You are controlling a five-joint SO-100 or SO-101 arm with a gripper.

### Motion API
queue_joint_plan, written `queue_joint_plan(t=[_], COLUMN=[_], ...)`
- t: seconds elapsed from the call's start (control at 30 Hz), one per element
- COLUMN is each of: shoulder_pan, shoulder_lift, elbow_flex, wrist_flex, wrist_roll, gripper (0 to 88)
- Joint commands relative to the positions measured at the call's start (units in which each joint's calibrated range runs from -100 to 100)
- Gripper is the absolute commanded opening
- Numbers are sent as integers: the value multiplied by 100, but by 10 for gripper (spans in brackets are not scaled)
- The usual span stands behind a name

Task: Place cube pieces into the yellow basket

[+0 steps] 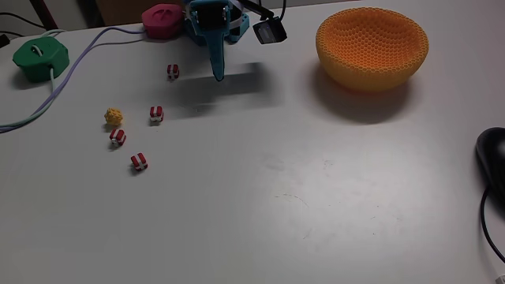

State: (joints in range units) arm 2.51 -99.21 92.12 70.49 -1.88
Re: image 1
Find yellow honeycomb cube piece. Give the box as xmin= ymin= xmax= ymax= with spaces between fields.
xmin=103 ymin=107 xmax=124 ymax=127

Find yellow honeycomb basket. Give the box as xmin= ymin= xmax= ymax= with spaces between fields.
xmin=315 ymin=6 xmax=430 ymax=94

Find dark red pole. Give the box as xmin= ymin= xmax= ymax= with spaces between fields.
xmin=28 ymin=0 xmax=59 ymax=32

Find black computer mouse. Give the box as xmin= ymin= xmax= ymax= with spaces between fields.
xmin=474 ymin=126 xmax=505 ymax=200

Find pink cable puck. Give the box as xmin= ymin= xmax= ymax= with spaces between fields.
xmin=140 ymin=3 xmax=185 ymax=41

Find thin grey cable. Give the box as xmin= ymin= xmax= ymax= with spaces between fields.
xmin=92 ymin=38 xmax=146 ymax=47

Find pale green cable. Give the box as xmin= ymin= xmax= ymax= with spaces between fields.
xmin=0 ymin=28 xmax=67 ymax=131

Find green cable puck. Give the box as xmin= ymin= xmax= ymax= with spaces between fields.
xmin=12 ymin=35 xmax=71 ymax=84

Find black mouse cable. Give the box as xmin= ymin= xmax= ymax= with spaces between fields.
xmin=479 ymin=185 xmax=505 ymax=266

